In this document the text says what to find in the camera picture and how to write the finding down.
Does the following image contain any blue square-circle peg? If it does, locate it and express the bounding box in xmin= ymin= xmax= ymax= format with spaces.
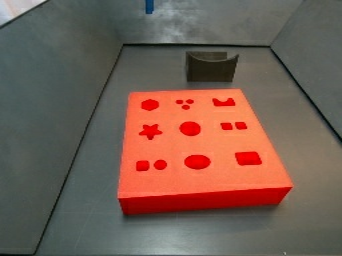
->
xmin=144 ymin=0 xmax=153 ymax=14

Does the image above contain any red shape-sorting board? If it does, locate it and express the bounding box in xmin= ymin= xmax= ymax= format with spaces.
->
xmin=117 ymin=89 xmax=292 ymax=215

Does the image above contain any black curved holder stand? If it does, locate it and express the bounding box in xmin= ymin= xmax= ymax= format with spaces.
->
xmin=185 ymin=51 xmax=239 ymax=82

